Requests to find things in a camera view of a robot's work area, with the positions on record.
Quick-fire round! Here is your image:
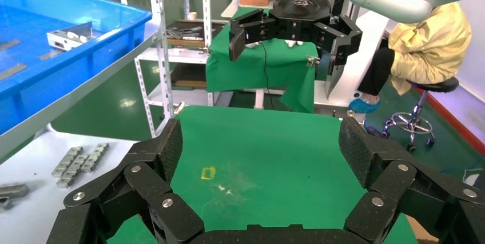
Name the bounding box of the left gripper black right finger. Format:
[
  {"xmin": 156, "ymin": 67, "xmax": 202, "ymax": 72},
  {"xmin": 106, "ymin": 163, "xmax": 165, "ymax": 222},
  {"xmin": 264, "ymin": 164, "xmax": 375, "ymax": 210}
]
[{"xmin": 338, "ymin": 116, "xmax": 485, "ymax": 244}]

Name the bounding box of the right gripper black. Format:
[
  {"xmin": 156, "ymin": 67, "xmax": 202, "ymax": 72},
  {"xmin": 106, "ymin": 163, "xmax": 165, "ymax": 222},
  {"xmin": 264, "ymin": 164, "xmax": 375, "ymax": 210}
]
[{"xmin": 228, "ymin": 0, "xmax": 363, "ymax": 77}]

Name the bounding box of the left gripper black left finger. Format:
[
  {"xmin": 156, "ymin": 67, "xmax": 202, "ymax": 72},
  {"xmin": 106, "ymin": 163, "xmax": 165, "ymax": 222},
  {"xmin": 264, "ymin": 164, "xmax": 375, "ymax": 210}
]
[{"xmin": 45, "ymin": 118, "xmax": 205, "ymax": 244}]

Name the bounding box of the dark tray of parts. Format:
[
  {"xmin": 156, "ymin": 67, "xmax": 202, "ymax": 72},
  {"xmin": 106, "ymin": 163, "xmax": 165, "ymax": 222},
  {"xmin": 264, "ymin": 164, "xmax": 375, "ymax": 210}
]
[{"xmin": 165, "ymin": 19, "xmax": 226, "ymax": 49}]

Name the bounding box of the grey notched metal strip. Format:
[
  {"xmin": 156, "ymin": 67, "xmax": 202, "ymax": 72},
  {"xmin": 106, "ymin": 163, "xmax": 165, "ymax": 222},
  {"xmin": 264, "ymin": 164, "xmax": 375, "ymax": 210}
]
[
  {"xmin": 56, "ymin": 152, "xmax": 97, "ymax": 189},
  {"xmin": 81, "ymin": 142, "xmax": 110, "ymax": 173},
  {"xmin": 51, "ymin": 146, "xmax": 85, "ymax": 178}
]

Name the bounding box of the white machine column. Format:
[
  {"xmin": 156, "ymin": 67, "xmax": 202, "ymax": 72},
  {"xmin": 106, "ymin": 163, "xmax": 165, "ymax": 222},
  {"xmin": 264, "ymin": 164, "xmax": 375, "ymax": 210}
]
[{"xmin": 314, "ymin": 9, "xmax": 391, "ymax": 109}]

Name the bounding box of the black round stool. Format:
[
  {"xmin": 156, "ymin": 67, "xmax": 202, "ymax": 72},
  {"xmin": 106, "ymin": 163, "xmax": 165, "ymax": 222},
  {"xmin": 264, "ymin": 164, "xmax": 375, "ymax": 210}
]
[{"xmin": 383, "ymin": 77, "xmax": 460, "ymax": 153}]

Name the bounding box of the white metal rack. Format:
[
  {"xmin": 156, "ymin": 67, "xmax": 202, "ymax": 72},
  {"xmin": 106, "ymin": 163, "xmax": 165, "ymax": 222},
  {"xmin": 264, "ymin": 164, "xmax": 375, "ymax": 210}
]
[{"xmin": 113, "ymin": 0, "xmax": 237, "ymax": 139}]

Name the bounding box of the blue plastic tray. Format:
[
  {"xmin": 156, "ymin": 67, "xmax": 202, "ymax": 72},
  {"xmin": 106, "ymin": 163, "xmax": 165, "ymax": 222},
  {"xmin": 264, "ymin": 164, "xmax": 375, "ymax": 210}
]
[{"xmin": 0, "ymin": 0, "xmax": 153, "ymax": 137}]

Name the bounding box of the person in yellow coat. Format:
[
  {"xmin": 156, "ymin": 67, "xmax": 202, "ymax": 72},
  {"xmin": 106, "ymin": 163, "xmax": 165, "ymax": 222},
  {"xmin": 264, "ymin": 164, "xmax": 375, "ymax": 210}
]
[{"xmin": 348, "ymin": 2, "xmax": 473, "ymax": 114}]

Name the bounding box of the small grey metal block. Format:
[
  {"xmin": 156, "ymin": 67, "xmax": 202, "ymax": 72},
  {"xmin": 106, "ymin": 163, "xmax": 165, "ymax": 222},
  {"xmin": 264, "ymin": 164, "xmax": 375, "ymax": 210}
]
[{"xmin": 0, "ymin": 183, "xmax": 30, "ymax": 199}]

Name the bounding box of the grey tape strip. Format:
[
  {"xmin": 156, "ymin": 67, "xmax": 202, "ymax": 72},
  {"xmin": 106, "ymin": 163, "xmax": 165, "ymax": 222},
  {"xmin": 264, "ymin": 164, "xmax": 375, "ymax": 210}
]
[
  {"xmin": 0, "ymin": 39, "xmax": 21, "ymax": 51},
  {"xmin": 38, "ymin": 50, "xmax": 62, "ymax": 61},
  {"xmin": 0, "ymin": 63, "xmax": 29, "ymax": 81}
]

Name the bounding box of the black hanging cable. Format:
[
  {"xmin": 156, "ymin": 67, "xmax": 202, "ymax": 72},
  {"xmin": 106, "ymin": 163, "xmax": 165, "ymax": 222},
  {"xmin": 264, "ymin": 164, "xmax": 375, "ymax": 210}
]
[{"xmin": 259, "ymin": 41, "xmax": 272, "ymax": 101}]

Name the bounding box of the sheet metal bracket part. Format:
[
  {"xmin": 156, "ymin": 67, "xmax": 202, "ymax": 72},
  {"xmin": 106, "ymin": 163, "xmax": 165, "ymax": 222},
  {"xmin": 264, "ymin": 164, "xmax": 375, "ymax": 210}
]
[{"xmin": 46, "ymin": 22, "xmax": 104, "ymax": 52}]

